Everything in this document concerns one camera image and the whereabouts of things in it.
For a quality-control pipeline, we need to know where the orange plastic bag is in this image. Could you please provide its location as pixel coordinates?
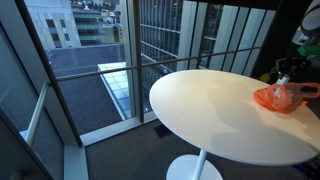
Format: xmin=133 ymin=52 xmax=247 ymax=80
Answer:
xmin=253 ymin=82 xmax=320 ymax=115

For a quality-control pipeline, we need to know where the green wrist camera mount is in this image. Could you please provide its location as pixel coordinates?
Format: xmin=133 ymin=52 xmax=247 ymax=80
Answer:
xmin=297 ymin=44 xmax=320 ymax=58

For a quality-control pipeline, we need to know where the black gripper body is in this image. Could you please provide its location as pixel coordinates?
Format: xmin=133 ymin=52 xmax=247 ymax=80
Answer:
xmin=275 ymin=56 xmax=313 ymax=73

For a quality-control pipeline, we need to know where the dark horizontal window railing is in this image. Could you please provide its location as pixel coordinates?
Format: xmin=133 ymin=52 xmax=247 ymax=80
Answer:
xmin=54 ymin=46 xmax=262 ymax=83

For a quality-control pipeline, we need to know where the white table pedestal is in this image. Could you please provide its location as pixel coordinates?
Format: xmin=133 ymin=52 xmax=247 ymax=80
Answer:
xmin=165 ymin=148 xmax=224 ymax=180

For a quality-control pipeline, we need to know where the dark floor vent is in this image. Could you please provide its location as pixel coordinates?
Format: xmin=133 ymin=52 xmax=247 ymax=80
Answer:
xmin=153 ymin=124 xmax=173 ymax=140

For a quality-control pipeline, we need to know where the yellow object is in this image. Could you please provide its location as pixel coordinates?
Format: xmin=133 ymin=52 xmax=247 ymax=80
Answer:
xmin=259 ymin=70 xmax=274 ymax=84

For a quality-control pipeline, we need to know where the white vertical door handle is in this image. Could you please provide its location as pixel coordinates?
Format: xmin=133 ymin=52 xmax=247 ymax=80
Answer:
xmin=24 ymin=82 xmax=51 ymax=148

